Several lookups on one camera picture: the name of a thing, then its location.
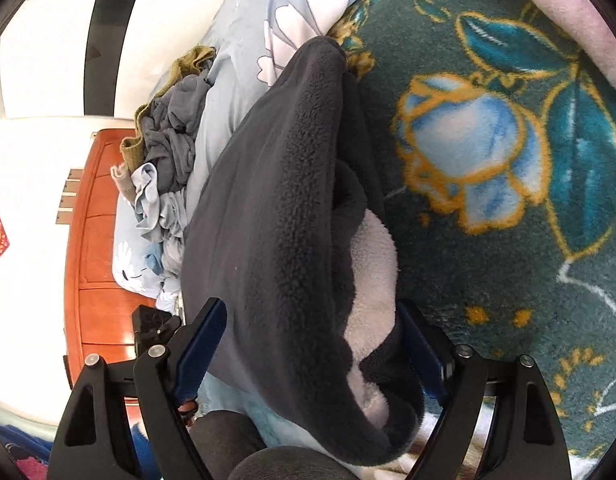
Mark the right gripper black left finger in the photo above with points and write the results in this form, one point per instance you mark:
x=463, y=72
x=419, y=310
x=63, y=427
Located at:
x=94, y=439

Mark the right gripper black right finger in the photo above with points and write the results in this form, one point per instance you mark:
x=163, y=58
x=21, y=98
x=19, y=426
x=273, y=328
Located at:
x=505, y=402

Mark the dark grey fleece jacket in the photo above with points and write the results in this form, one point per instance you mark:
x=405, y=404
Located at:
x=289, y=233

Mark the red wooden headboard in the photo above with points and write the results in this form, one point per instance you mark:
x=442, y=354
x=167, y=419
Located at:
x=106, y=276

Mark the light blue crumpled garment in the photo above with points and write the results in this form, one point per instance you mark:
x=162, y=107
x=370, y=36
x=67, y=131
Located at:
x=161, y=218

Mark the beige pink garment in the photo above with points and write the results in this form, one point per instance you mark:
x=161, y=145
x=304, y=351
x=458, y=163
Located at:
x=121, y=177

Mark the dark grey crumpled garment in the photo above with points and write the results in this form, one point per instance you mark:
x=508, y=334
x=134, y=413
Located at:
x=170, y=133

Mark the mustard yellow knit sweater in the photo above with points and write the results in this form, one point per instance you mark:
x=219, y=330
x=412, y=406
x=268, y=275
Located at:
x=193, y=63

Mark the light blue floral quilt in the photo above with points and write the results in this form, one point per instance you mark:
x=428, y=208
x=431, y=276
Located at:
x=255, y=40

